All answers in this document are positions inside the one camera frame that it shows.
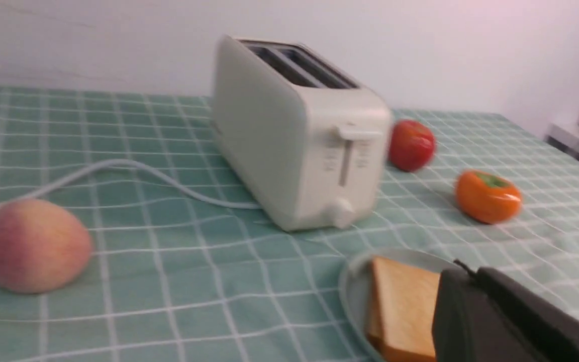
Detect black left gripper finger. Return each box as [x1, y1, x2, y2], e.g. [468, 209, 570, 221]
[432, 260, 579, 361]

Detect toast slice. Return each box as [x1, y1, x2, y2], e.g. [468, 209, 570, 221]
[371, 256, 440, 361]

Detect orange persimmon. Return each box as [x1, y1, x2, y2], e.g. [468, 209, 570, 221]
[454, 169, 523, 225]

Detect light blue round plate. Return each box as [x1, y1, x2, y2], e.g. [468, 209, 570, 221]
[338, 247, 459, 361]

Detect red apple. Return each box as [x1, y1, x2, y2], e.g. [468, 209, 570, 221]
[388, 119, 436, 172]

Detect white two-slot toaster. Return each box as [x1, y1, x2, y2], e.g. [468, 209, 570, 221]
[211, 35, 395, 231]

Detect green checkered tablecloth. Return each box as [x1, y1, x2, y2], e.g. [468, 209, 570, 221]
[0, 87, 579, 361]

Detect pink peach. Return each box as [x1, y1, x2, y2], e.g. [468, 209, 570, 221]
[0, 199, 93, 294]

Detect white toaster power cable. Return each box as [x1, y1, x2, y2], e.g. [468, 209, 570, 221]
[0, 159, 263, 218]

